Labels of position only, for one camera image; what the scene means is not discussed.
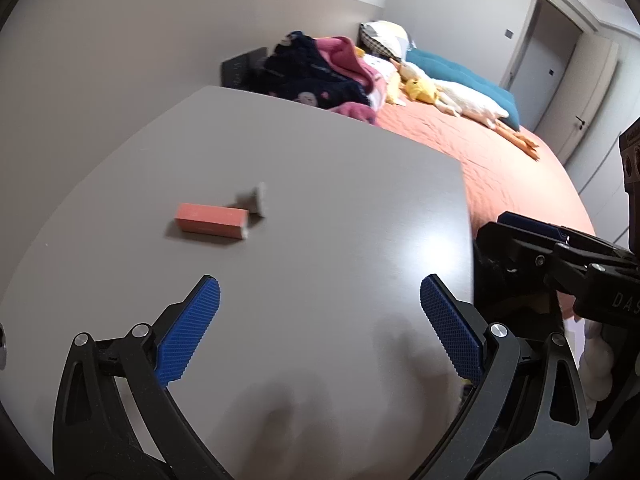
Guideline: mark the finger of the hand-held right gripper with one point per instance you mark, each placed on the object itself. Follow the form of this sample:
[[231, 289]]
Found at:
[[515, 252], [530, 222]]

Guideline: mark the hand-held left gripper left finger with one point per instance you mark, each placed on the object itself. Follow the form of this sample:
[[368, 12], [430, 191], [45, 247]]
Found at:
[[192, 325]]

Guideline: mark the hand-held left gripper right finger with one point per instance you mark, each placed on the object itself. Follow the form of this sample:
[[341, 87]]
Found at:
[[450, 330]]

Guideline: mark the orange small box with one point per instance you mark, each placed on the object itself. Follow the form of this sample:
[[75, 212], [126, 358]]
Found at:
[[205, 217]]

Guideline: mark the person's right hand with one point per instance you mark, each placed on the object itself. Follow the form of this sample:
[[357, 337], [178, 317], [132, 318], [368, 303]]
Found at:
[[597, 360]]

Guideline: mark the bed with orange sheet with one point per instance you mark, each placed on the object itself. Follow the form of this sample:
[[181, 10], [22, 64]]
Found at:
[[500, 170]]

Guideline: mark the white wardrobe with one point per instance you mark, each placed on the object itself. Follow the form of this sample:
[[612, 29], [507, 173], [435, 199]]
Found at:
[[607, 180]]

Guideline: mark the white goose plush toy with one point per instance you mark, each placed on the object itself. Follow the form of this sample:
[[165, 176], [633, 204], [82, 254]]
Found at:
[[470, 102]]

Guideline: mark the white open door leaf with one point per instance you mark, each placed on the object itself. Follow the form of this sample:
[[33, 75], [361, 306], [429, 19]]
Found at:
[[592, 95]]

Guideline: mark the teal long cushion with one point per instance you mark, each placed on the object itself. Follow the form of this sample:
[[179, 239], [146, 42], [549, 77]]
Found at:
[[465, 77]]

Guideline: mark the yellow duck plush toy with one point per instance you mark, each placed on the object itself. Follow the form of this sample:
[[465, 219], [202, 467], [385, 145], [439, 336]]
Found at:
[[420, 90]]

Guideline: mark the yellow long plush toy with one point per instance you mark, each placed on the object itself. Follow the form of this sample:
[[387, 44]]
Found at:
[[395, 90]]

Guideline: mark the foil blister pack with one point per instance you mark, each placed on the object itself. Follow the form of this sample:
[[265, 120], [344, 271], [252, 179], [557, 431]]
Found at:
[[1, 345]]

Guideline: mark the white patterned quilt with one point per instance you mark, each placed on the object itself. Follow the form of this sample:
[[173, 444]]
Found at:
[[382, 72]]

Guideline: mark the checkered pillow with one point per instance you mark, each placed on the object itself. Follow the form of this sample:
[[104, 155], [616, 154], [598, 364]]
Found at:
[[387, 37]]

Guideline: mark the yellow garment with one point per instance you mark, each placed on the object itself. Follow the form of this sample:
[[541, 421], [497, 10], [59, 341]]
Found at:
[[359, 52]]

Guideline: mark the black bedside cabinet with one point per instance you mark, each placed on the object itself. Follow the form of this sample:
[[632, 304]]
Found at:
[[240, 67]]

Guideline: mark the navy patterned blanket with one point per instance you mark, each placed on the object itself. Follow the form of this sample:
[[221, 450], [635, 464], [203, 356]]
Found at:
[[310, 75]]

